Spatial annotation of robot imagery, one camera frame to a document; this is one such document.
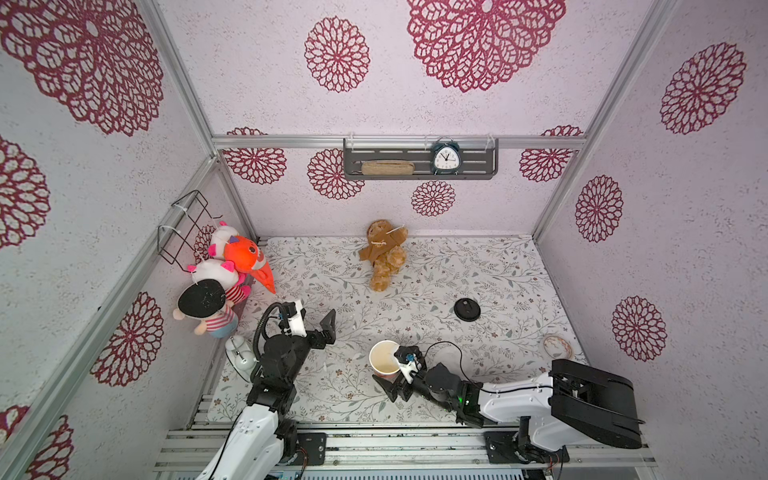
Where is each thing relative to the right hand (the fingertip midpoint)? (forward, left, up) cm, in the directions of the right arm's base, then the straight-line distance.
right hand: (383, 361), depth 77 cm
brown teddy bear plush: (+40, +1, 0) cm, 40 cm away
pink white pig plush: (+22, +48, +11) cm, 54 cm away
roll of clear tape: (+11, -53, -13) cm, 56 cm away
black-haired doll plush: (+10, +45, +12) cm, 48 cm away
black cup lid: (+23, -27, -11) cm, 36 cm away
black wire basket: (+21, +53, +22) cm, 61 cm away
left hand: (+11, +17, +6) cm, 21 cm away
